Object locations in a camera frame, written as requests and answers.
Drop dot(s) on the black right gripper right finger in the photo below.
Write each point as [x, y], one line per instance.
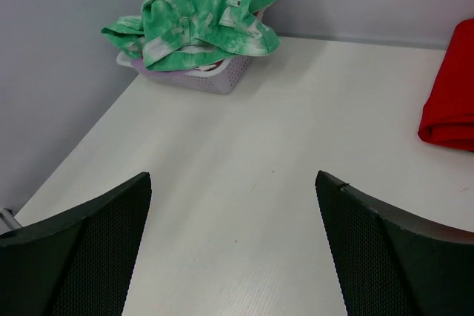
[390, 261]

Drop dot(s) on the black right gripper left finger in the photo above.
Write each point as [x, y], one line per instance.
[80, 261]

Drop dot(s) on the green tie-dye trousers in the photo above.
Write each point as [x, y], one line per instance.
[176, 35]

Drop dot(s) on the red folded trousers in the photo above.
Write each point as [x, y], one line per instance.
[447, 116]

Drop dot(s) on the pink camouflage trousers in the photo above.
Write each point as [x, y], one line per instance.
[210, 67]

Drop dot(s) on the lilac garment in basket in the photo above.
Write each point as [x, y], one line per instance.
[138, 64]

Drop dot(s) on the white perforated laundry basket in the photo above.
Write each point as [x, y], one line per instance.
[221, 80]

